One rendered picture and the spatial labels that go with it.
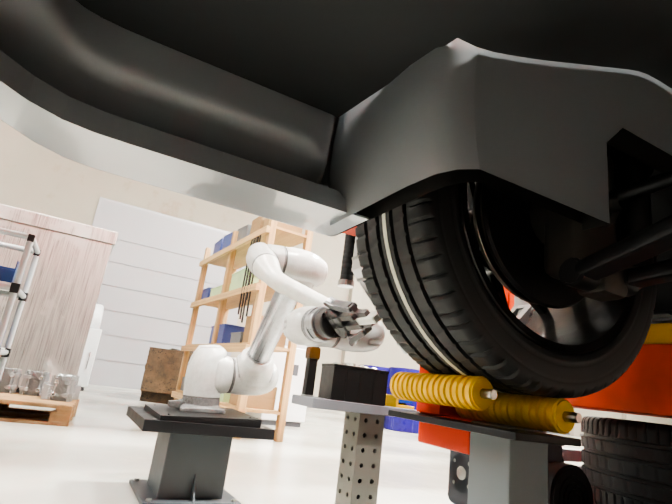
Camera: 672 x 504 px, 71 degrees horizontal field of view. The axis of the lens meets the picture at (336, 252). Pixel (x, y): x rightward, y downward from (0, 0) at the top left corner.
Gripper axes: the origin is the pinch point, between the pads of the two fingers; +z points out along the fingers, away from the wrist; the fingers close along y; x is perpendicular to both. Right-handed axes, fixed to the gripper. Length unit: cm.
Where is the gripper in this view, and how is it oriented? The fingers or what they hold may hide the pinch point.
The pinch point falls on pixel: (370, 317)
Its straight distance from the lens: 101.3
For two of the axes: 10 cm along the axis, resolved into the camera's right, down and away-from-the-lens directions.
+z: 4.7, -1.9, -8.6
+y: -5.3, -8.4, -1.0
